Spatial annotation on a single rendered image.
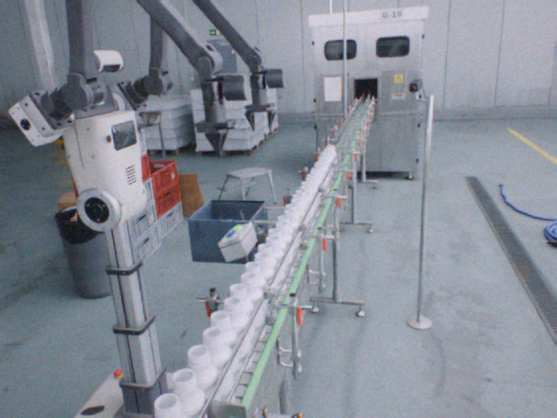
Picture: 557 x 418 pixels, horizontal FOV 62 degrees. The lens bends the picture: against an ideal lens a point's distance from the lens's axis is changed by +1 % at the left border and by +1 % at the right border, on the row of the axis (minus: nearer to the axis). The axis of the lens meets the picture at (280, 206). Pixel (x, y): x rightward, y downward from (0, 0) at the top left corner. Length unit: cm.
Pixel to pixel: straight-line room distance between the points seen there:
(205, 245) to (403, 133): 435
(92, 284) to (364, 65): 412
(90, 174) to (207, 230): 72
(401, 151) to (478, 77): 581
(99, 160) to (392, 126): 494
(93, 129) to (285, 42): 1045
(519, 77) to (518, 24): 111
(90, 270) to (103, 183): 204
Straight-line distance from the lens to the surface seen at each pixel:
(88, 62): 142
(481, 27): 1177
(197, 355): 90
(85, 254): 360
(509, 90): 1194
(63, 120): 153
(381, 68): 611
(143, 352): 196
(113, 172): 164
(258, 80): 170
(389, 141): 621
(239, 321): 101
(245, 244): 148
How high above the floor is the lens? 166
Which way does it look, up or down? 18 degrees down
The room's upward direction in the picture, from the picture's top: 3 degrees counter-clockwise
